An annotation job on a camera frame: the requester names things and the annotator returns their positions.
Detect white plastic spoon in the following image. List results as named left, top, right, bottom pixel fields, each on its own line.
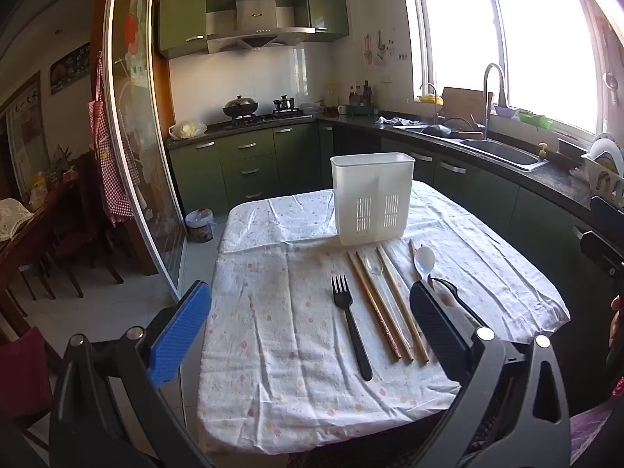
left=414, top=246, right=437, bottom=287

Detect black plastic fork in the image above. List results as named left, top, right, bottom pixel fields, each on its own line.
left=331, top=274, right=374, bottom=382

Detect green wall cabinets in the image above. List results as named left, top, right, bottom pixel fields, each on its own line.
left=158, top=0, right=351, bottom=59

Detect black wok with lid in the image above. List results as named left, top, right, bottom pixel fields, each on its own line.
left=223, top=96, right=260, bottom=119

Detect red checkered apron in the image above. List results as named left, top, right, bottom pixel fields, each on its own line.
left=88, top=53, right=135, bottom=225

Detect green base cabinets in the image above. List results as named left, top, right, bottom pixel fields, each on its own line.
left=168, top=122, right=624, bottom=303

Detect person's right hand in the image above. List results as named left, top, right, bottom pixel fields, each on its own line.
left=607, top=295, right=624, bottom=367

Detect red chair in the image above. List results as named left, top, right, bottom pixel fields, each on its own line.
left=0, top=326, right=54, bottom=420

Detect glass sliding door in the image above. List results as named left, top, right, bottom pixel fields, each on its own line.
left=102, top=0, right=188, bottom=303

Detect white lace cloth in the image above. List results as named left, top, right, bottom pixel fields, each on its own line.
left=0, top=198, right=35, bottom=242

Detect green bowl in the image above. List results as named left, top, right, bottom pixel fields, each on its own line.
left=518, top=111, right=554, bottom=130

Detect group of condiment bottles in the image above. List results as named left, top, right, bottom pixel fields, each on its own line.
left=347, top=80, right=375, bottom=108

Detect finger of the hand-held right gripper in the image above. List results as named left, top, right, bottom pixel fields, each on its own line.
left=573, top=227, right=624, bottom=278
left=590, top=195, right=624, bottom=228

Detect dark wooden dining chairs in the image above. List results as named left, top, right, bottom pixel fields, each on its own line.
left=49, top=156, right=122, bottom=298

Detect dark wall picture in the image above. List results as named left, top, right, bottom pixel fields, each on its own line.
left=50, top=44, right=92, bottom=94

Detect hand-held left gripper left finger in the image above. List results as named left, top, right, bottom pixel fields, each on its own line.
left=49, top=280, right=215, bottom=468

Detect tall steel faucet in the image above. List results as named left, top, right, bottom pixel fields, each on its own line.
left=482, top=63, right=509, bottom=140

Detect black gas stove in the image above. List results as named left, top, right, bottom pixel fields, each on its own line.
left=224, top=112, right=313, bottom=128

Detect steel kitchen sink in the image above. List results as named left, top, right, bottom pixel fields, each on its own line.
left=395, top=124, right=551, bottom=172

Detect clear plastic spoon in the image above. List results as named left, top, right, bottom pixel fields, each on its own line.
left=365, top=253, right=415, bottom=352

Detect wooden cutting board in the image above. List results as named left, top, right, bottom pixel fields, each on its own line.
left=441, top=87, right=494, bottom=118

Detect white plastic utensil holder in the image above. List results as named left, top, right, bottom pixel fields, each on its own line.
left=330, top=152, right=416, bottom=247

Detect small trash bin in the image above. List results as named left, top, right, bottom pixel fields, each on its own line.
left=185, top=208, right=214, bottom=243

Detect black pan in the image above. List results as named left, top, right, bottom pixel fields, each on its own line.
left=422, top=118, right=483, bottom=140

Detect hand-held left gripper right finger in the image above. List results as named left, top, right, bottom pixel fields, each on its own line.
left=408, top=278, right=571, bottom=468

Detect hanging wall scroll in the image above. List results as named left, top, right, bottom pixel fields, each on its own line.
left=7, top=83, right=50, bottom=200

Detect white plastic bag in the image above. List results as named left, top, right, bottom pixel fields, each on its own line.
left=168, top=121, right=207, bottom=140

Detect kitchen window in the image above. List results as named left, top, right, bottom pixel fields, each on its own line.
left=404, top=0, right=624, bottom=132

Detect white floral tablecloth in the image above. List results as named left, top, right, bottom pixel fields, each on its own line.
left=196, top=180, right=571, bottom=455

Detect steel range hood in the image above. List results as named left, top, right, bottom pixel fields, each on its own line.
left=205, top=0, right=317, bottom=54

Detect white dish rack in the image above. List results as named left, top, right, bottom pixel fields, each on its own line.
left=570, top=134, right=624, bottom=196

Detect small steel faucet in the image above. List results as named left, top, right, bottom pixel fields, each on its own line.
left=418, top=83, right=442, bottom=125

